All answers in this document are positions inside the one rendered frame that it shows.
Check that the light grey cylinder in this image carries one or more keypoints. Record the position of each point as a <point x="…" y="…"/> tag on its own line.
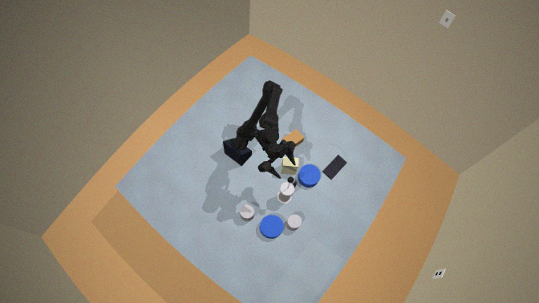
<point x="293" y="222"/>
<point x="247" y="212"/>

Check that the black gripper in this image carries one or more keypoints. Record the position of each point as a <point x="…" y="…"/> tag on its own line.
<point x="265" y="166"/>

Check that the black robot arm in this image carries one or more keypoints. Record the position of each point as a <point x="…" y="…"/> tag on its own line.
<point x="271" y="93"/>

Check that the orange-brown box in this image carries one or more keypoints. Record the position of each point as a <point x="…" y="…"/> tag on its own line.
<point x="295" y="136"/>

